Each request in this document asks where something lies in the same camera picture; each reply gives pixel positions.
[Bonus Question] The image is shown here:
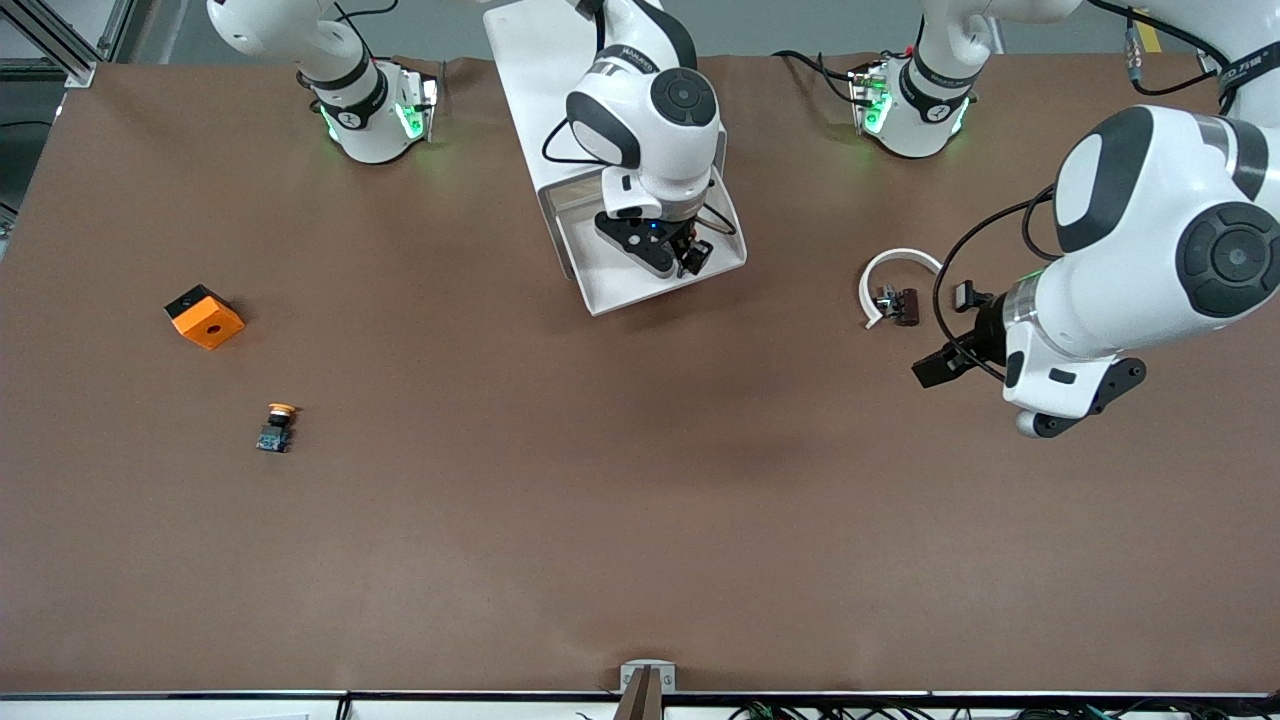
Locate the orange-capped button, blue base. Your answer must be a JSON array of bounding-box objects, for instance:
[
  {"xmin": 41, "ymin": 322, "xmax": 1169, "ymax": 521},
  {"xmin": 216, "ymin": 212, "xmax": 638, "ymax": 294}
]
[{"xmin": 255, "ymin": 401, "xmax": 304, "ymax": 455}]

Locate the white C-shaped ring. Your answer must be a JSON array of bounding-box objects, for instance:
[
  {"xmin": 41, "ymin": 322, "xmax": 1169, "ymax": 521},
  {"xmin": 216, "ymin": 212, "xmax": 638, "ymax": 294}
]
[{"xmin": 857, "ymin": 247, "xmax": 947, "ymax": 332}]

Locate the grey bracket with post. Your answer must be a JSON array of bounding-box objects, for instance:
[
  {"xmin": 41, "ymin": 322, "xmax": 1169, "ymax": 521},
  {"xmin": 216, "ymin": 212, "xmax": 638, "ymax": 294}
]
[{"xmin": 615, "ymin": 659, "xmax": 678, "ymax": 720}]

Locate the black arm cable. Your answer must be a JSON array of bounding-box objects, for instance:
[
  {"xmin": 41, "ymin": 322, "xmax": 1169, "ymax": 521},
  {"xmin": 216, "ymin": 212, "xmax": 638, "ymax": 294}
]
[
  {"xmin": 541, "ymin": 112, "xmax": 742, "ymax": 243},
  {"xmin": 931, "ymin": 185, "xmax": 1059, "ymax": 386}
]

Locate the brown electrical component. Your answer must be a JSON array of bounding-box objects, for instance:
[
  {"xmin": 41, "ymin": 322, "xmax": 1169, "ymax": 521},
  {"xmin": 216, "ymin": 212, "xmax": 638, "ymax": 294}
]
[{"xmin": 874, "ymin": 286, "xmax": 922, "ymax": 329}]

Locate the orange box with hole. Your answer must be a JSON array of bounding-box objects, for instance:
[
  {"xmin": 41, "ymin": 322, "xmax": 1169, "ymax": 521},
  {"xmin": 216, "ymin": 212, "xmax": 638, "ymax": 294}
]
[{"xmin": 165, "ymin": 284, "xmax": 246, "ymax": 352}]

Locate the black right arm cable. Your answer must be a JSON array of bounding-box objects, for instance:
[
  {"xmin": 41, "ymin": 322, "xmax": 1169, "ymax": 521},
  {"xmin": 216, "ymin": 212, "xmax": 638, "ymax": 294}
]
[{"xmin": 541, "ymin": 112, "xmax": 742, "ymax": 243}]

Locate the aluminium frame profile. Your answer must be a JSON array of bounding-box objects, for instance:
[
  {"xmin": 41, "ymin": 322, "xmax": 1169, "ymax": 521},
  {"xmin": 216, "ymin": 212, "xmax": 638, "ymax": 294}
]
[{"xmin": 0, "ymin": 0, "xmax": 136, "ymax": 89}]

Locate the black base cable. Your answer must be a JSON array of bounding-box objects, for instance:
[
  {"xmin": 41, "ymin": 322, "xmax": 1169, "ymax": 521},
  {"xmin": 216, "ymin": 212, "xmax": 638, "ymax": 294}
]
[{"xmin": 772, "ymin": 50, "xmax": 861, "ymax": 106}]

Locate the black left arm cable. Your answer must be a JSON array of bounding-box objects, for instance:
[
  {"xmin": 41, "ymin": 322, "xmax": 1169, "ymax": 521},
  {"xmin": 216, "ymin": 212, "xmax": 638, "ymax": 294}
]
[{"xmin": 931, "ymin": 185, "xmax": 1059, "ymax": 386}]

